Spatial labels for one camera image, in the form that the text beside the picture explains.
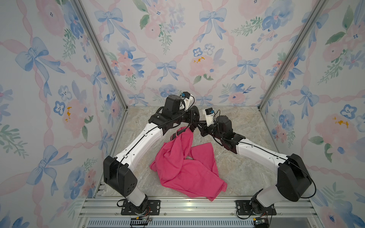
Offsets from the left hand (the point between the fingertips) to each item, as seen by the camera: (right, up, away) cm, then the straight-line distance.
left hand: (200, 112), depth 73 cm
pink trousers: (-4, -33, +13) cm, 36 cm away
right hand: (0, -6, +10) cm, 12 cm away
